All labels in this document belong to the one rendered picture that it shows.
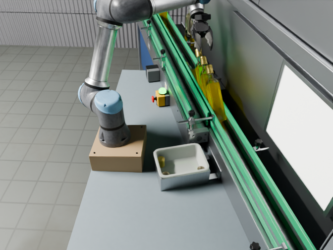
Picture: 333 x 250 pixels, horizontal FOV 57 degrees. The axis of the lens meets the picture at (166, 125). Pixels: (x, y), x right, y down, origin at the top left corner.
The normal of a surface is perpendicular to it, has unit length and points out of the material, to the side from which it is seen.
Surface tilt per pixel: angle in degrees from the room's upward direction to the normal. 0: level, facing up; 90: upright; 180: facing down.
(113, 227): 0
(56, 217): 0
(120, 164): 90
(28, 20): 90
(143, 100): 0
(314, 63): 90
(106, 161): 90
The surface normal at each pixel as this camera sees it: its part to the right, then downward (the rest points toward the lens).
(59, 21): -0.05, 0.65
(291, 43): -0.98, 0.14
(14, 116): 0.00, -0.76
